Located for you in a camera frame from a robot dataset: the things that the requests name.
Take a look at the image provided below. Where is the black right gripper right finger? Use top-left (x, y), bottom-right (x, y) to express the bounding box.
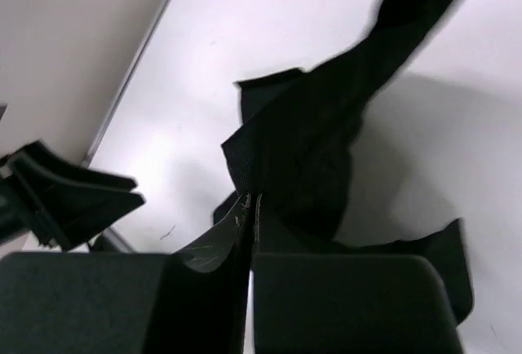
top-left (252, 196), bottom-right (465, 353)

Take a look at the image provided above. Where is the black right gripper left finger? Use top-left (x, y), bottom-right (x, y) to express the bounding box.
top-left (1, 195), bottom-right (250, 353)

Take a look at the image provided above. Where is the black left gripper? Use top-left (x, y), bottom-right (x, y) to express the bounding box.
top-left (1, 141), bottom-right (145, 250)

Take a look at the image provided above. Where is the black skirt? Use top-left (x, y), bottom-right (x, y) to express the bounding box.
top-left (213, 0), bottom-right (473, 321)

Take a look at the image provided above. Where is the aluminium table edge rail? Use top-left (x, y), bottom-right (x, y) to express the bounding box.
top-left (81, 0), bottom-right (171, 166)

